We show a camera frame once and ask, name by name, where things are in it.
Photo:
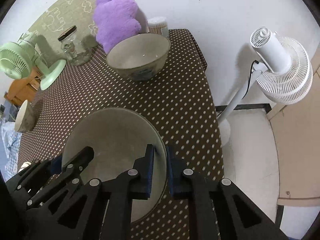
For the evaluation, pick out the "wooden chair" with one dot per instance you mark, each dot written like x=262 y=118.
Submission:
x=24 y=89

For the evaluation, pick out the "blue checked blanket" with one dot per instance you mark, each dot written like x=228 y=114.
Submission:
x=10 y=144

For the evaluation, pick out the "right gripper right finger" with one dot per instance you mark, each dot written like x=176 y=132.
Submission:
x=217 y=209

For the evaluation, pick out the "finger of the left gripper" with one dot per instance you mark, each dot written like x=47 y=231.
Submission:
x=45 y=168
x=70 y=171

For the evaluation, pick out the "purple plush toy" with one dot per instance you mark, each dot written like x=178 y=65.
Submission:
x=116 y=21

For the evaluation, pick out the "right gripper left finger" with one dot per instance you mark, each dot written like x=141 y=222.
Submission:
x=102 y=209

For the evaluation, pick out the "green desk fan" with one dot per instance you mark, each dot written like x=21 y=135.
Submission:
x=18 y=59

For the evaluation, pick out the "floral bowl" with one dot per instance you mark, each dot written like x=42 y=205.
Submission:
x=118 y=137
x=25 y=119
x=140 y=57

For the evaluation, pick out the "white standing fan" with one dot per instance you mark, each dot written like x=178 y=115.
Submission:
x=284 y=74

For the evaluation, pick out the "glass jar black lid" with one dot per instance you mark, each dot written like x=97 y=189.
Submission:
x=76 y=51

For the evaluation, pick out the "brown polka dot tablecloth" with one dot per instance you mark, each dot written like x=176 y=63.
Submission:
x=177 y=102

